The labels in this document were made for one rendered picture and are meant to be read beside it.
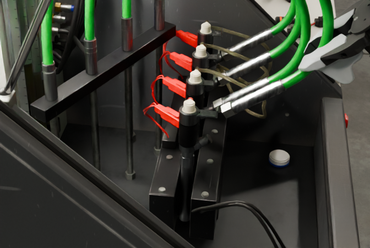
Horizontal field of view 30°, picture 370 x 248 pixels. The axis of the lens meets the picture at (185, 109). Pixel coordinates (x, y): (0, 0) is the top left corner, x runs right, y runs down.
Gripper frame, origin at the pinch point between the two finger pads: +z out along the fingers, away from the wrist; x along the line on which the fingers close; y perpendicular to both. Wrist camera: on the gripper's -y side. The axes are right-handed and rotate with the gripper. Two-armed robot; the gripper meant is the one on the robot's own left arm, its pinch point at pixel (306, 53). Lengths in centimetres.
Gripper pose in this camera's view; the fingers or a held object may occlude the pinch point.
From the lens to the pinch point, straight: 92.7
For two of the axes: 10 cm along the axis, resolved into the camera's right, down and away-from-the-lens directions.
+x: 3.3, -6.9, 6.4
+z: -6.1, 3.5, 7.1
